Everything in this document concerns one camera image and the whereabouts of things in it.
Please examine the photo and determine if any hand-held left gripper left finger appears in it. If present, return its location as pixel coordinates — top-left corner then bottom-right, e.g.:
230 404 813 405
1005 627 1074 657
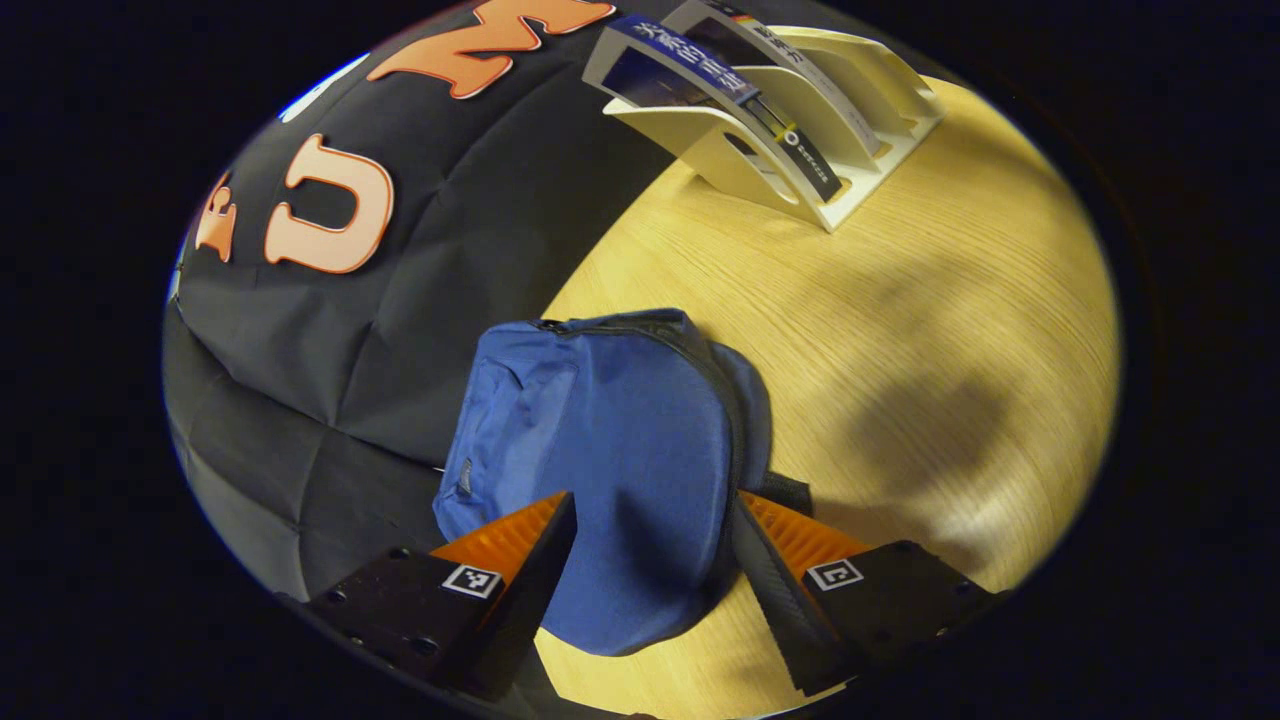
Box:
305 490 580 703

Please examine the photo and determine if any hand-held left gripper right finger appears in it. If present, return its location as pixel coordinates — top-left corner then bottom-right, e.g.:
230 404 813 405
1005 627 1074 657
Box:
735 490 1002 699

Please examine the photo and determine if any blue schoolbag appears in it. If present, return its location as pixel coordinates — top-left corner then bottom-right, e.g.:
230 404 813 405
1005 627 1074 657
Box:
432 308 813 658

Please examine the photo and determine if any white bookshelf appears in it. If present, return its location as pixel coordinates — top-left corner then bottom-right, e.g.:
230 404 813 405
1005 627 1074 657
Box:
583 0 946 234

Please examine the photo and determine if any blue cover book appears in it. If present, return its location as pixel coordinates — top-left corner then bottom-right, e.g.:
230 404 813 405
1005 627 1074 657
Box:
583 12 844 204

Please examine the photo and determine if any white cover book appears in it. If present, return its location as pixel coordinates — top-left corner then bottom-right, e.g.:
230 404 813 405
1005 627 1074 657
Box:
662 0 886 159

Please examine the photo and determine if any black backdrop cloth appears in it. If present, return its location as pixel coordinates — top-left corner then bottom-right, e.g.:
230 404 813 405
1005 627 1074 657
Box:
162 0 701 611

